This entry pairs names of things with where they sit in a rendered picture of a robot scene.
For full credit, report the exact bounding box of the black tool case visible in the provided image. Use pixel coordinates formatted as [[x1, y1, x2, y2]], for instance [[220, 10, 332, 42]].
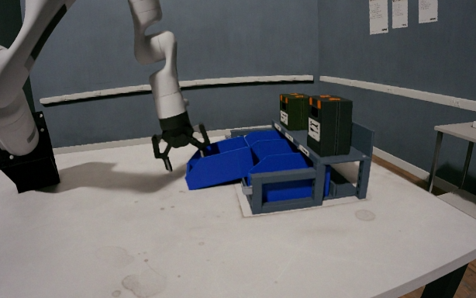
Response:
[[307, 95, 353, 157]]

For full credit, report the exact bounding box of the grey metal shelf rack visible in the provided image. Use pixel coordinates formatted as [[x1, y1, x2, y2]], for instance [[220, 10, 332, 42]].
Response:
[[225, 120, 374, 215]]

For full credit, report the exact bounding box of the dark green tool case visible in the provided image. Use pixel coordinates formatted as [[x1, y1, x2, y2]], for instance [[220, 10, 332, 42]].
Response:
[[280, 93, 310, 131]]

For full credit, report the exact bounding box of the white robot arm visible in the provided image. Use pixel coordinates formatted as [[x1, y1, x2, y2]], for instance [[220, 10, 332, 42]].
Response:
[[0, 0, 190, 156]]

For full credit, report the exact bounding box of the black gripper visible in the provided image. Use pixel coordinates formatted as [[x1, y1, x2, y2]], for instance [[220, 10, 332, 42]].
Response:
[[151, 111, 210, 172]]

